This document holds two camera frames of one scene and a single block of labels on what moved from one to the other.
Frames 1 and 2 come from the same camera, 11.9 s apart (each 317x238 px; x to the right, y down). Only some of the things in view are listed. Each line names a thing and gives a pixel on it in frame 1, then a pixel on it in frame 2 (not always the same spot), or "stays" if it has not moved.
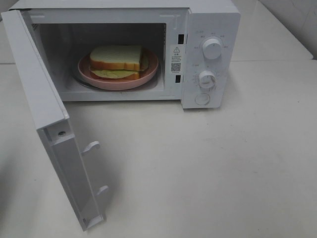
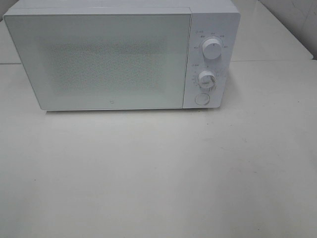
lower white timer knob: [207, 79] stays
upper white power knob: [212, 48] stays
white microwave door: [52, 119] → [105, 58]
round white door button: [202, 98] stays
